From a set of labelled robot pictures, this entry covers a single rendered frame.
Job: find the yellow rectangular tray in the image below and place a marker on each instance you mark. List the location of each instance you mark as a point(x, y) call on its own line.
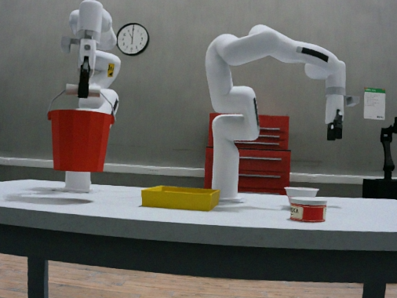
point(185, 198)

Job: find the white yogurt cup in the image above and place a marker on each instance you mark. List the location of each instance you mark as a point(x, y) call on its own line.
point(300, 192)

